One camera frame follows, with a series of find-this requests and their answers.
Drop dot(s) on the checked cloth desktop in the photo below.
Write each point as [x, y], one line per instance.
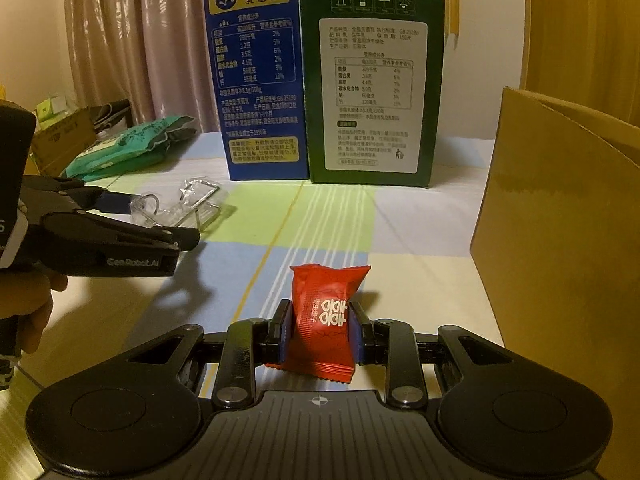
[410, 240]

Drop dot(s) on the brown cardboard carton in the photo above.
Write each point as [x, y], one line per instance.
[65, 140]

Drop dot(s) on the blue milk carton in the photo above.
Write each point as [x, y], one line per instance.
[255, 85]

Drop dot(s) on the green milk carton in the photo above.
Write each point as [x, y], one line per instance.
[370, 85]

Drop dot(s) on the red candy packet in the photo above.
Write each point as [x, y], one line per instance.
[320, 320]

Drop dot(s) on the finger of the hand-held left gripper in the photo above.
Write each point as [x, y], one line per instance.
[182, 240]
[115, 201]

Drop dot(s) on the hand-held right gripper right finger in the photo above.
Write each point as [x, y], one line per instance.
[356, 335]

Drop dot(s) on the pink curtain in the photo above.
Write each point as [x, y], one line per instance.
[150, 35]

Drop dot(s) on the brown cardboard box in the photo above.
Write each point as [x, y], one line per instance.
[550, 235]

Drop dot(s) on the person's left hand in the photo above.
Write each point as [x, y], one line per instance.
[30, 310]

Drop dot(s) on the black and white bags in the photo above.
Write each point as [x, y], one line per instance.
[112, 115]

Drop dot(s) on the stack of green small boxes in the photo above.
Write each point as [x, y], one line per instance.
[50, 110]

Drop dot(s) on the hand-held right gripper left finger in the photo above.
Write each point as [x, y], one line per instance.
[285, 330]

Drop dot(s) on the wooden wardrobe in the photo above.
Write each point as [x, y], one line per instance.
[590, 35]

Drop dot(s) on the clear binder clip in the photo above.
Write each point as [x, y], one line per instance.
[200, 210]

